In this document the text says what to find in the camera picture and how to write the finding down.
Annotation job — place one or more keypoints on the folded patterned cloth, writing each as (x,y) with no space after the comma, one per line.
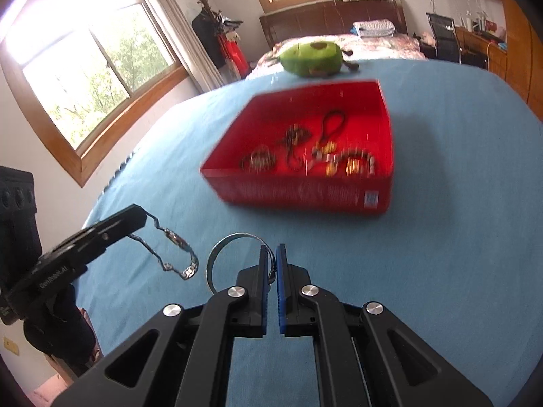
(373,29)

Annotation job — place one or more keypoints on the large wooden-framed window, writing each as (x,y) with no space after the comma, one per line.
(106,63)

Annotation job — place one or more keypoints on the gold charm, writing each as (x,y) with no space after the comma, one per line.
(330,149)

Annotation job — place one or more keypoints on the wooden wardrobe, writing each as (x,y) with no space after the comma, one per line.
(521,51)

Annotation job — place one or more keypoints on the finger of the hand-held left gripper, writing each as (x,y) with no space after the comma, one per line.
(118,222)

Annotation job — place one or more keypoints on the wooden desk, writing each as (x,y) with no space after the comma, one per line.
(475,44)

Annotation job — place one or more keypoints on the white curtain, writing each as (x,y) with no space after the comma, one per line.
(186,38)

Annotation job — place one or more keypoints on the red bag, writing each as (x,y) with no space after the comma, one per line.
(235,57)

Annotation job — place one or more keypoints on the dark jacket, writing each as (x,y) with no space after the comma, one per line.
(208,40)

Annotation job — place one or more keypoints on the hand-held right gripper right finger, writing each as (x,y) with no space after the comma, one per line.
(281,288)

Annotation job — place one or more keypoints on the small gold bead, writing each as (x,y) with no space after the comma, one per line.
(331,170)

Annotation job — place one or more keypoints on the large silver bangle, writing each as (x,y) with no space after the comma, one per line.
(209,265)

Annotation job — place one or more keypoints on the person's left hand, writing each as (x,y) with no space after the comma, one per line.
(55,330)

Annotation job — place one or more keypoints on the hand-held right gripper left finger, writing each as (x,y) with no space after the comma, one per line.
(263,288)

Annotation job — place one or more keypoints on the dark wooden headboard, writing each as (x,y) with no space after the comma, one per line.
(318,21)

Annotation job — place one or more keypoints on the wall socket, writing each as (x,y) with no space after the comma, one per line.
(12,346)

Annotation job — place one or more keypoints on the red box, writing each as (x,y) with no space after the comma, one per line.
(297,197)

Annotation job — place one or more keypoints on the coat rack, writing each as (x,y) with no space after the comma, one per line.
(205,2)

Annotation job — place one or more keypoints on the green plush toy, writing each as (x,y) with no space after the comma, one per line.
(309,59)

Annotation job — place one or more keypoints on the black office chair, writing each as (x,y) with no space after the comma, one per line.
(443,34)

